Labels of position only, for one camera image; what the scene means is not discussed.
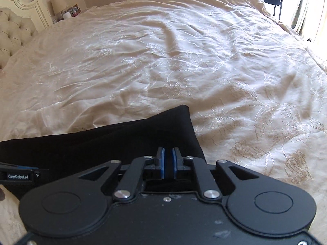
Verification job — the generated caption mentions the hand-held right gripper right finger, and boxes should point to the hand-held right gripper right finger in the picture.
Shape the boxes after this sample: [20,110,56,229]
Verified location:
[173,147,259,201]

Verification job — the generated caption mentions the cream lamp shade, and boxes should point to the cream lamp shade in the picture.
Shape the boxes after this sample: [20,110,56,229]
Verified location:
[50,0,68,15]

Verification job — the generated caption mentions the cream tufted headboard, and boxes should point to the cream tufted headboard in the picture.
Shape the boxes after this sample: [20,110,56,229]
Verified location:
[0,0,53,70]

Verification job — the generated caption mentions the black pants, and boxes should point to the black pants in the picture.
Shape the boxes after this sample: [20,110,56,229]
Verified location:
[0,104,208,203]

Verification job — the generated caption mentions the cream embroidered bedspread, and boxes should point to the cream embroidered bedspread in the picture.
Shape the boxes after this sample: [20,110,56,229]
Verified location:
[0,0,327,238]

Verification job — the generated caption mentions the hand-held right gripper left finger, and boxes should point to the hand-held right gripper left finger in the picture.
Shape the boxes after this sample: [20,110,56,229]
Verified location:
[78,147,166,201]

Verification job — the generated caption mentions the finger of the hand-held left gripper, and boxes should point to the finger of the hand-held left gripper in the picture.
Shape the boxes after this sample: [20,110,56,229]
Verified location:
[0,162,49,178]

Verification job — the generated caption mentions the pale curtain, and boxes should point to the pale curtain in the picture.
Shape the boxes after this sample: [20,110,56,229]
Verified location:
[293,0,318,35]

